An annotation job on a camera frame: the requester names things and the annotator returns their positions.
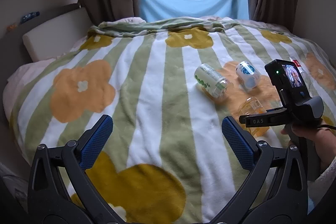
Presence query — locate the floral striped blanket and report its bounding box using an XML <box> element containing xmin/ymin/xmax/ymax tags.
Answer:
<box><xmin>9</xmin><ymin>19</ymin><xmax>335</xmax><ymax>223</ymax></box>

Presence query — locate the small orange toy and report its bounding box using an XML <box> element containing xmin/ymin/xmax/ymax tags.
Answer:
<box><xmin>6</xmin><ymin>24</ymin><xmax>18</xmax><ymax>32</ymax></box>

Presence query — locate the red label clear cup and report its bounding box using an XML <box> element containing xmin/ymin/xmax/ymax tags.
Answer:
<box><xmin>289</xmin><ymin>56</ymin><xmax>309</xmax><ymax>83</ymax></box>

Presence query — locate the grey bed headboard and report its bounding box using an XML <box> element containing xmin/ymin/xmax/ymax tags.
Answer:
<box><xmin>0</xmin><ymin>3</ymin><xmax>80</xmax><ymax>93</ymax></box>

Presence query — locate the person's right hand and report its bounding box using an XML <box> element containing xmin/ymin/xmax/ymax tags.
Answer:
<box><xmin>291</xmin><ymin>125</ymin><xmax>336</xmax><ymax>172</ymax></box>

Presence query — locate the blue toy car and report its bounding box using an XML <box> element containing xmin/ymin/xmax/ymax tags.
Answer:
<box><xmin>20</xmin><ymin>11</ymin><xmax>40</xmax><ymax>24</ymax></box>

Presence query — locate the amber clear plastic cup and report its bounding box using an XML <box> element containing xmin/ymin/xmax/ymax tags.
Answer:
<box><xmin>238</xmin><ymin>97</ymin><xmax>269</xmax><ymax>138</ymax></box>

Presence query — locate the white headboard cushion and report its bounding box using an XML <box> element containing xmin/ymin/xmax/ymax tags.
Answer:
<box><xmin>22</xmin><ymin>7</ymin><xmax>92</xmax><ymax>62</ymax></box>

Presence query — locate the camera with screen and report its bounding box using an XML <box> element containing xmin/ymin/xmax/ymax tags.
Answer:
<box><xmin>264</xmin><ymin>59</ymin><xmax>311</xmax><ymax>108</ymax></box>

